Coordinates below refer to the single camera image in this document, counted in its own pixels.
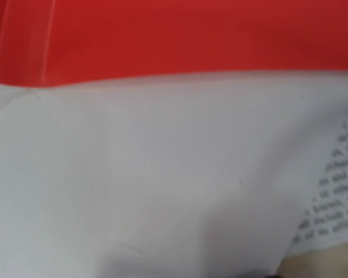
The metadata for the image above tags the white paper sheet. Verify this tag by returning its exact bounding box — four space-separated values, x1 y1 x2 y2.
0 72 348 277

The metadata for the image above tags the red file folder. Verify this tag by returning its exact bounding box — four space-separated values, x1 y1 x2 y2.
0 1 348 87

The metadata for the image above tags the printed text paper sheet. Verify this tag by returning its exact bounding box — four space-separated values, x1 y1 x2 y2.
287 114 348 256

